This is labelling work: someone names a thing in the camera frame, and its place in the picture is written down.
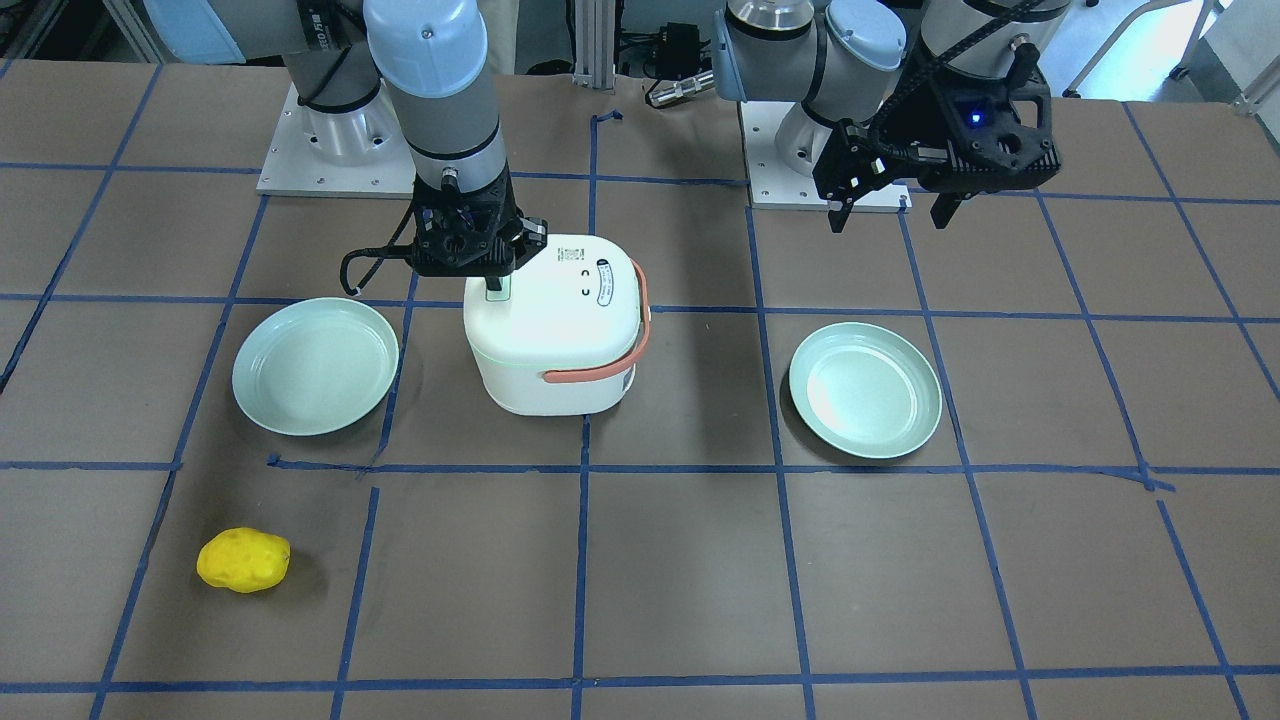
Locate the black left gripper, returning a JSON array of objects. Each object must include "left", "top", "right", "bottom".
[{"left": 813, "top": 41, "right": 1061, "bottom": 233}]

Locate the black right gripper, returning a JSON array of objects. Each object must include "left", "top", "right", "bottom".
[{"left": 410, "top": 179, "right": 548, "bottom": 295}]

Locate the white rice cooker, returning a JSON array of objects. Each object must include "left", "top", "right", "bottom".
[{"left": 463, "top": 234, "right": 652, "bottom": 416}]

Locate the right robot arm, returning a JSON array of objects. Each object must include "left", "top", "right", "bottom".
[{"left": 145, "top": 1, "right": 548, "bottom": 296}]

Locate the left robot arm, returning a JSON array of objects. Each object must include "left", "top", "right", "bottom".
[{"left": 712, "top": 1, "right": 1070, "bottom": 233}]

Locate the light green plate far side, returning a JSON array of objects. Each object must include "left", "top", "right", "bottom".
[{"left": 788, "top": 322, "right": 943, "bottom": 460}]

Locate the light green plate near potato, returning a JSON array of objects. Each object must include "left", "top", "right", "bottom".
[{"left": 230, "top": 297, "right": 401, "bottom": 437}]

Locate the yellow toy potato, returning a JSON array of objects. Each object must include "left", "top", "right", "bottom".
[{"left": 196, "top": 527, "right": 291, "bottom": 594}]

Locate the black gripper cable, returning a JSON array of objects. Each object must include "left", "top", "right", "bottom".
[{"left": 340, "top": 205, "right": 421, "bottom": 299}]

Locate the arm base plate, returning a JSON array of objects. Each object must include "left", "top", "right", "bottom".
[
  {"left": 256, "top": 79, "right": 521, "bottom": 199},
  {"left": 739, "top": 100, "right": 913, "bottom": 213}
]

